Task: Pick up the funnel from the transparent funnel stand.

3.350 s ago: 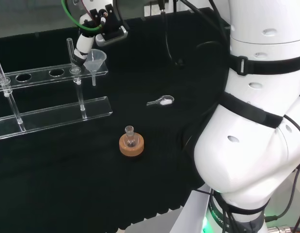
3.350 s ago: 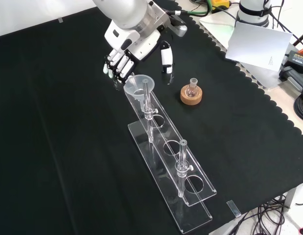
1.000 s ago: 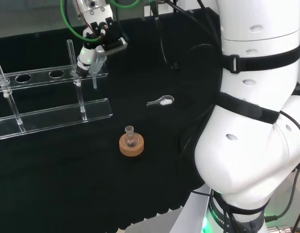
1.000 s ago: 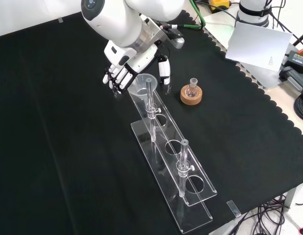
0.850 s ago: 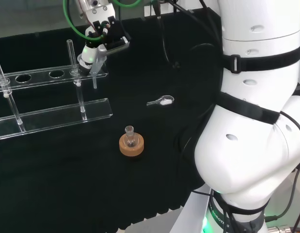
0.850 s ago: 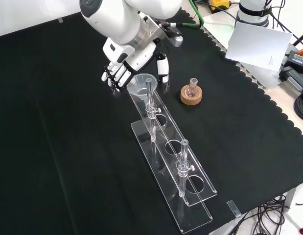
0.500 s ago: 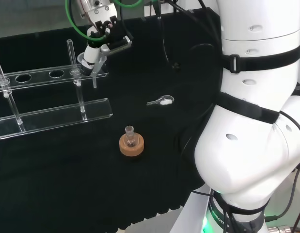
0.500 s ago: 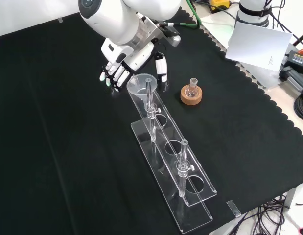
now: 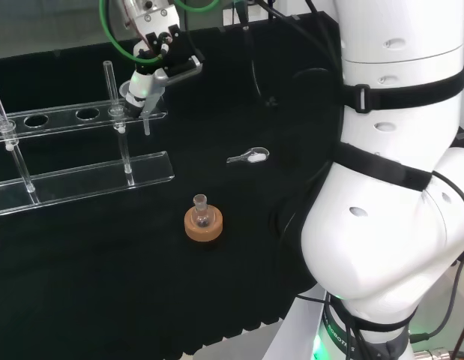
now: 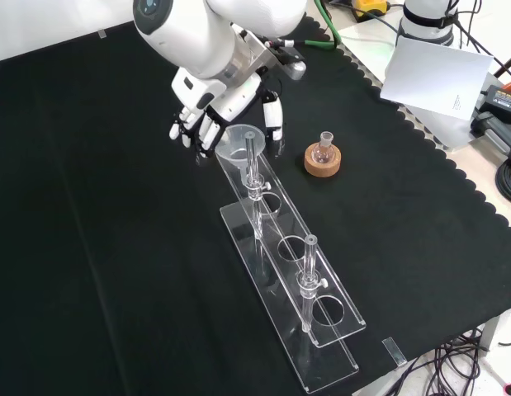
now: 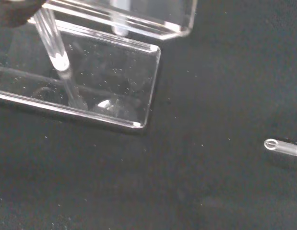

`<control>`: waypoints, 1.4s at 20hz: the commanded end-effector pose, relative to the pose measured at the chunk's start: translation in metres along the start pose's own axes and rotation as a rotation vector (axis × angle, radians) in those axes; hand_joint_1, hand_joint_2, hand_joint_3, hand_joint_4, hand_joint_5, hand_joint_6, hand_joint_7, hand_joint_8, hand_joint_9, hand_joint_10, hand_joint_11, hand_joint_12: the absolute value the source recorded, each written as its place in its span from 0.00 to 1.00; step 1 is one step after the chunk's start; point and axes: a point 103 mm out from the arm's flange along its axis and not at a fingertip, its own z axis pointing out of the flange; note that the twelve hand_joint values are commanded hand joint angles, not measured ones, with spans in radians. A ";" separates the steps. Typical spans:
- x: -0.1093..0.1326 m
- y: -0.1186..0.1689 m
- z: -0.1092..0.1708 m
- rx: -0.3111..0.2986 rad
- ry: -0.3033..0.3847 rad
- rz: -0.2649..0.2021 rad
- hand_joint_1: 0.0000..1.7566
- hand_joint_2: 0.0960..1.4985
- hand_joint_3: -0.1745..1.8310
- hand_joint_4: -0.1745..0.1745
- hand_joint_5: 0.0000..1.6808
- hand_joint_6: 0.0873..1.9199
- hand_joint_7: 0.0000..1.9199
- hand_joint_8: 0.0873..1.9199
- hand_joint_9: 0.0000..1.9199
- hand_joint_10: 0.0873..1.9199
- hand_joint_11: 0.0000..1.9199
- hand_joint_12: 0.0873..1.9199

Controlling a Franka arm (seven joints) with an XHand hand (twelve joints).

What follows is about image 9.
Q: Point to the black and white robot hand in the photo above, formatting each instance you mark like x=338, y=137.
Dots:
x=153, y=18

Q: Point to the clear plastic funnel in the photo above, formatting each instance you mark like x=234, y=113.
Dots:
x=146, y=125

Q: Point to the clear glass weighing funnel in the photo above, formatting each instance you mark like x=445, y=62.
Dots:
x=254, y=156

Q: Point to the clear acrylic funnel stand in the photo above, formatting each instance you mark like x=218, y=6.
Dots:
x=85, y=180

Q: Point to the small round-bottom glass flask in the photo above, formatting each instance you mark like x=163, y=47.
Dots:
x=201, y=215

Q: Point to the black bench cloth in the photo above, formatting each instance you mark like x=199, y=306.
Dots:
x=104, y=300

